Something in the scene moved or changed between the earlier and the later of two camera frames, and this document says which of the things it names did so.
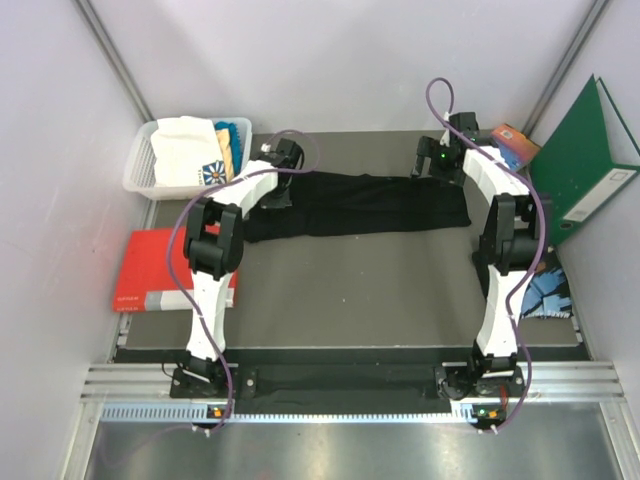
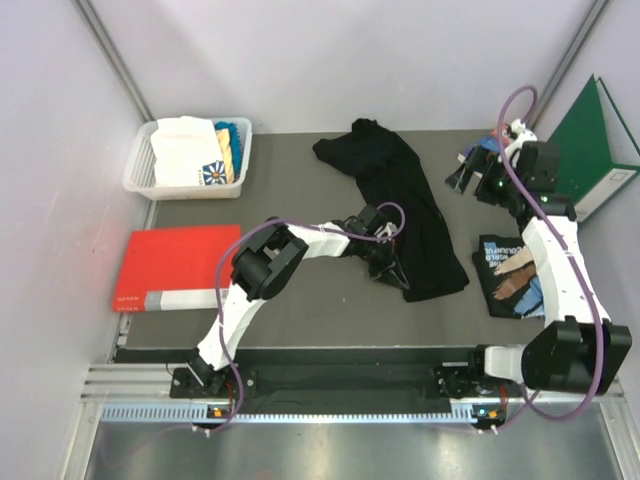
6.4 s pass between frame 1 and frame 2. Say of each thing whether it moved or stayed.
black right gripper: moved
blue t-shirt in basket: stayed
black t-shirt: moved
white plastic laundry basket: stayed
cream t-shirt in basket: stayed
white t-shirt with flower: stayed
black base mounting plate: stayed
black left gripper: moved
